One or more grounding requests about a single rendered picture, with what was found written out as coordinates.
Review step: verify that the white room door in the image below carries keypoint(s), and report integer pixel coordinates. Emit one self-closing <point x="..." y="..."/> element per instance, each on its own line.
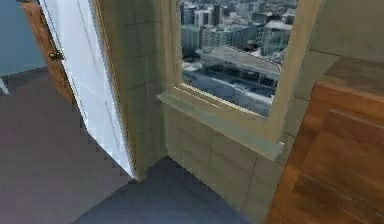
<point x="90" y="83"/>

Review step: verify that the brown wooden cupboard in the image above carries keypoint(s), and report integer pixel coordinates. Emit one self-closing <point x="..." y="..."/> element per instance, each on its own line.
<point x="343" y="143"/>

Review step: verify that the brown wooden door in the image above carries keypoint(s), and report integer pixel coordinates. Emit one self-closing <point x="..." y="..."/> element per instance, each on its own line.
<point x="50" y="43"/>

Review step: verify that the window with beige frame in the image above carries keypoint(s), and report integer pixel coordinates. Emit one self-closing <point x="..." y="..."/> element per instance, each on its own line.
<point x="233" y="63"/>

